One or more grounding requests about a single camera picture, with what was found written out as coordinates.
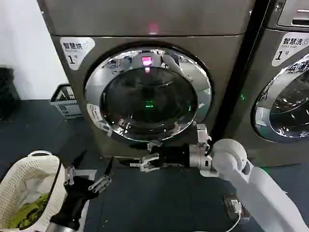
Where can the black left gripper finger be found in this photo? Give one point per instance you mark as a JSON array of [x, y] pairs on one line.
[[106, 174], [77, 162]]

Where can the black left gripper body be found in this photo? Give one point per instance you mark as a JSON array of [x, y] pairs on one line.
[[74, 195]]

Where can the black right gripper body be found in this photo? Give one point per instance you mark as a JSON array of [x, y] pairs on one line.
[[171, 155]]

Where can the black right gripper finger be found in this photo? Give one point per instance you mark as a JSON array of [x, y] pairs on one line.
[[148, 164], [154, 145]]

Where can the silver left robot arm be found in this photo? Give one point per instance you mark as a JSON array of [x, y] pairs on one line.
[[58, 227]]

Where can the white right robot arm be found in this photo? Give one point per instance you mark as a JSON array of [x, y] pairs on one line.
[[256, 183]]

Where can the white cloth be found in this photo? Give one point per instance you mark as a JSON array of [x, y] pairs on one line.
[[32, 187]]

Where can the white woven laundry basket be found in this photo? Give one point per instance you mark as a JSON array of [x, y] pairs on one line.
[[31, 166]]

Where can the green cloth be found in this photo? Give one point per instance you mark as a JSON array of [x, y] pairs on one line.
[[29, 212]]

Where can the round glass dryer door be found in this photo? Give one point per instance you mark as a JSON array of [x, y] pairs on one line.
[[149, 96]]

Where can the grey slatted plastic crate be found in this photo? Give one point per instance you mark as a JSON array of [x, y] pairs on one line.
[[66, 106]]

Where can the black box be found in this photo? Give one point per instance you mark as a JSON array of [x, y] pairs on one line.
[[8, 94]]

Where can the grey dryer with round door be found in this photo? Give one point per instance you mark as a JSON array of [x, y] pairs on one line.
[[154, 21]]

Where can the round glass washer door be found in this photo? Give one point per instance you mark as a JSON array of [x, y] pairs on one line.
[[289, 108]]

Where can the grey washer with round door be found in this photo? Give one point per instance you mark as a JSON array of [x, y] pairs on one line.
[[265, 60]]

